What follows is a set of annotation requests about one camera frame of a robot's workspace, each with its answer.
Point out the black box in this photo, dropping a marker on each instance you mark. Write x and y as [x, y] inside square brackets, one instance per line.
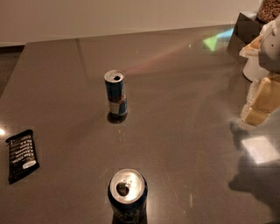
[247, 27]

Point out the jar of brown snacks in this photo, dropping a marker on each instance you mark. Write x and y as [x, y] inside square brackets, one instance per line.
[268, 10]

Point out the slim blue silver redbull can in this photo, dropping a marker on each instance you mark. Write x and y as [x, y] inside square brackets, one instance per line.
[115, 87]

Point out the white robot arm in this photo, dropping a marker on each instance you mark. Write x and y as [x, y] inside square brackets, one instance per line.
[263, 70]

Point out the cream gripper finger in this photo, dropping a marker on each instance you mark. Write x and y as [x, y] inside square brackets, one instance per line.
[263, 98]
[252, 48]

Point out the dark blue soda can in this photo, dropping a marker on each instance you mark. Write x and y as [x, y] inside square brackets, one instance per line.
[127, 193]

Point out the black snack bar wrapper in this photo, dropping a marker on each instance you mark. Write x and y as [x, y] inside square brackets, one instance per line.
[23, 158]

